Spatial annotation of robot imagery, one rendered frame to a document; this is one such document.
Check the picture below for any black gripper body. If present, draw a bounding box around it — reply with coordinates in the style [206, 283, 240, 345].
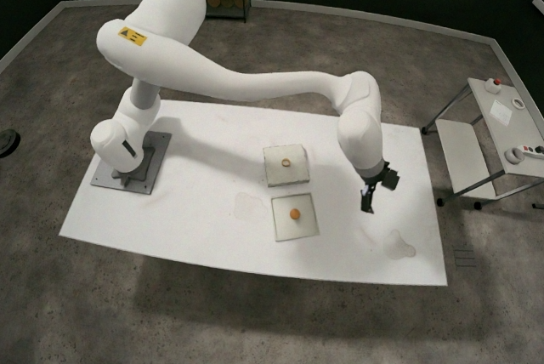
[359, 169, 383, 189]

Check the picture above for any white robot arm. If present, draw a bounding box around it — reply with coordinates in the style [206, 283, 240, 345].
[90, 0, 383, 187]

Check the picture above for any brown ball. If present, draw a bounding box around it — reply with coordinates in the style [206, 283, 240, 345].
[290, 208, 300, 219]

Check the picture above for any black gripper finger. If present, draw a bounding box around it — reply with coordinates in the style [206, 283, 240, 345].
[360, 182, 377, 215]
[382, 160, 390, 173]

